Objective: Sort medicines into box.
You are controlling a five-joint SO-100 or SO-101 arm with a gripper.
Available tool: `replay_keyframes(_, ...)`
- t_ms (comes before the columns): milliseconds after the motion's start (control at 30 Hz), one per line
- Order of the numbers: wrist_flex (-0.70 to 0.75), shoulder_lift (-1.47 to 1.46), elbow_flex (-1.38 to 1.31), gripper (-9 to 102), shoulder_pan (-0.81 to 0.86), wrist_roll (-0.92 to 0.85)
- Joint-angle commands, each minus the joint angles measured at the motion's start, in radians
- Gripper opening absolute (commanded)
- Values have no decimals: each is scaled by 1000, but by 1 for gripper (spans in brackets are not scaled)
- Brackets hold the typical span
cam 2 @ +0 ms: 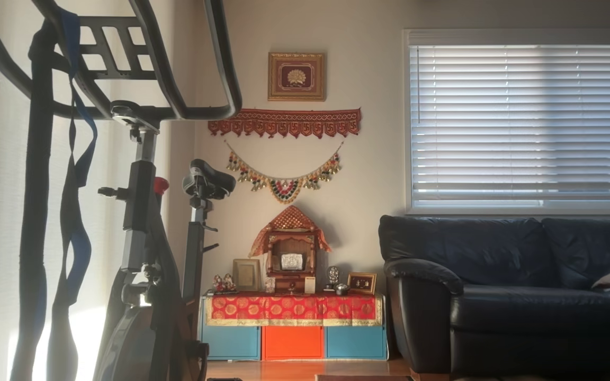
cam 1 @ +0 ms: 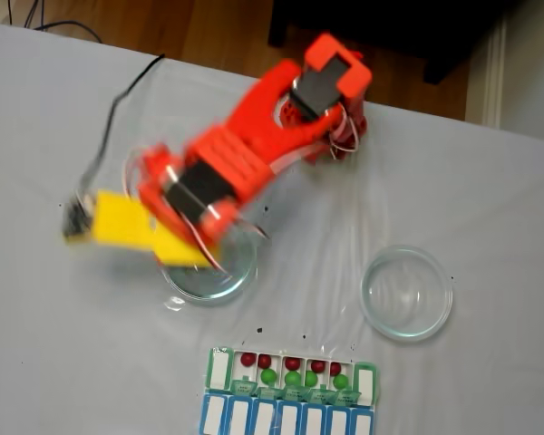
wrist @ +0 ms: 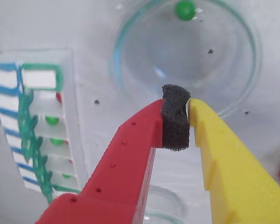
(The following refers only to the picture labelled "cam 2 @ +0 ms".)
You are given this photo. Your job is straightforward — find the small wooden shrine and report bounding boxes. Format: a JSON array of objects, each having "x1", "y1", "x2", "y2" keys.
[{"x1": 249, "y1": 205, "x2": 332, "y2": 294}]

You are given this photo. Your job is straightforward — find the small dark framed picture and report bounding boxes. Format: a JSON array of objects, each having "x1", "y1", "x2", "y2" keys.
[{"x1": 347, "y1": 272, "x2": 378, "y2": 295}]

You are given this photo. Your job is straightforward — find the red gold brocade cloth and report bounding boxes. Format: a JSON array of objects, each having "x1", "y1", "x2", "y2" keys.
[{"x1": 204, "y1": 294, "x2": 384, "y2": 326}]

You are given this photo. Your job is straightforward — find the small colourful figurines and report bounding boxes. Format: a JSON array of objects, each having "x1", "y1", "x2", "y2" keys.
[{"x1": 212, "y1": 274, "x2": 238, "y2": 294}]

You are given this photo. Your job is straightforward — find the blue orange low cabinet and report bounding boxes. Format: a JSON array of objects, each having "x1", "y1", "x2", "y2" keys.
[{"x1": 199, "y1": 294, "x2": 389, "y2": 361}]

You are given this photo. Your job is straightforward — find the black exercise bike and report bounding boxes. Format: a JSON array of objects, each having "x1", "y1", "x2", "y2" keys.
[{"x1": 0, "y1": 0, "x2": 243, "y2": 381}]

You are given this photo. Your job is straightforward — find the black leather sofa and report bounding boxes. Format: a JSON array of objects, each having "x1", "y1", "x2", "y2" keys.
[{"x1": 378, "y1": 214, "x2": 610, "y2": 376}]

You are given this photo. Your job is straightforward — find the white window blinds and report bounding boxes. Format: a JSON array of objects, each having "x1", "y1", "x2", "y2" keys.
[{"x1": 410, "y1": 45, "x2": 610, "y2": 208}]

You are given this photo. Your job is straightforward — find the white curtain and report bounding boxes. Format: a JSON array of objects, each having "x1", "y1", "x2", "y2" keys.
[{"x1": 0, "y1": 0, "x2": 200, "y2": 381}]

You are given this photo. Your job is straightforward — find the beaded wall garland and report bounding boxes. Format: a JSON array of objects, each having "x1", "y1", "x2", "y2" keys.
[{"x1": 225, "y1": 140, "x2": 344, "y2": 205}]

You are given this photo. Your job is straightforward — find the red embroidered wall hanging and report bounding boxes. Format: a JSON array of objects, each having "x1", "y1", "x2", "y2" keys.
[{"x1": 208, "y1": 108, "x2": 362, "y2": 139}]

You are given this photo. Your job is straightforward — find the gold standing picture frame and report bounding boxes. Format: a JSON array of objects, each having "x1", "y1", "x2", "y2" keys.
[{"x1": 232, "y1": 258, "x2": 262, "y2": 292}]

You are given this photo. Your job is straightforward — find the gold framed wall picture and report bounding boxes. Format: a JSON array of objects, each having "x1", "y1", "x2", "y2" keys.
[{"x1": 268, "y1": 52, "x2": 326, "y2": 102}]

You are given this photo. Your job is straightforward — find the blue hanging strap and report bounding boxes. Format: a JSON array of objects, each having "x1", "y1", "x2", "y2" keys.
[{"x1": 46, "y1": 8, "x2": 99, "y2": 381}]

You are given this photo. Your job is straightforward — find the white window frame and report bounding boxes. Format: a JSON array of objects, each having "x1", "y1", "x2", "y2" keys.
[{"x1": 403, "y1": 29, "x2": 610, "y2": 216}]

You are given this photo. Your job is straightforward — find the black hanging strap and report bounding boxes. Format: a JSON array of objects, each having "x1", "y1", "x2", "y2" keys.
[{"x1": 11, "y1": 20, "x2": 56, "y2": 381}]

